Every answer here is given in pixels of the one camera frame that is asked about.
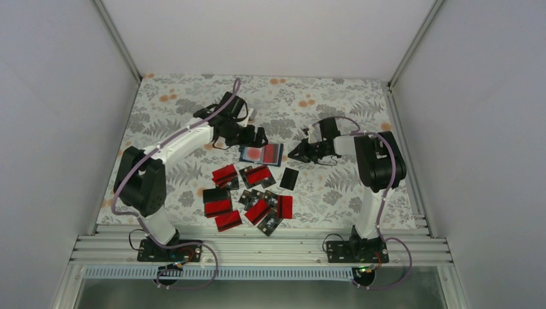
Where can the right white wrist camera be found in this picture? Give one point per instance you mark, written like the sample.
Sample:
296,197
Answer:
311,135

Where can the red card bottom edge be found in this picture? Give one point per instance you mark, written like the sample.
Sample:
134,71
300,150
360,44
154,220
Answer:
228,220

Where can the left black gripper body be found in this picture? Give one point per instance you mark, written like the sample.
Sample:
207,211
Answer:
245,140

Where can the black card apart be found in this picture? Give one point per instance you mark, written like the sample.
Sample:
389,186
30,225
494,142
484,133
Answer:
289,179

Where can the aluminium frame rail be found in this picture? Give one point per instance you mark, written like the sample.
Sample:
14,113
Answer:
282,251

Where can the red card pile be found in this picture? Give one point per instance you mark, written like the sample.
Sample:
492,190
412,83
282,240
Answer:
258,211

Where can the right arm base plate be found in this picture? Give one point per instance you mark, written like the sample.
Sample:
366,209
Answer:
368,251

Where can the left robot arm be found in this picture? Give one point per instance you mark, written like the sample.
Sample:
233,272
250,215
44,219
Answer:
140,182

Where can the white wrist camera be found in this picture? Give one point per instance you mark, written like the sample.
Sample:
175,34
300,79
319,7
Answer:
311,135
250,116

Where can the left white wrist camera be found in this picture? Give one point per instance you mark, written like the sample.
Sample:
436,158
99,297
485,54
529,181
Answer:
250,116

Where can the floral table mat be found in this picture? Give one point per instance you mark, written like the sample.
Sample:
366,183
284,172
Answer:
326,196

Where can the black membership card 833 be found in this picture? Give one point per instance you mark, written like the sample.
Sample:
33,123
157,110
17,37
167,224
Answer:
269,223

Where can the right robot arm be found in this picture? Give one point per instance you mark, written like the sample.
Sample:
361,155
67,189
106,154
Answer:
380,167

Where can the black card left pile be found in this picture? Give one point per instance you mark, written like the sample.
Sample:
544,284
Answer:
215,194

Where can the blue leather card holder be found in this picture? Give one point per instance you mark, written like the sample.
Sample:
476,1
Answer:
241,148

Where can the white card with red circle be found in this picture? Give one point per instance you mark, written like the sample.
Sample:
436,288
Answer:
252,154

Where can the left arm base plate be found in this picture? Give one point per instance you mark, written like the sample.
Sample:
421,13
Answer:
149,251

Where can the black logo chip card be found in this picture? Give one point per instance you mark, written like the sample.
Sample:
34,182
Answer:
249,198

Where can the white slotted cable duct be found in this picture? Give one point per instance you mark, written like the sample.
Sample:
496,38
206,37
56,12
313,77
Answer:
223,273

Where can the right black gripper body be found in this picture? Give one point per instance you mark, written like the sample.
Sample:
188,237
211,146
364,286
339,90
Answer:
315,152

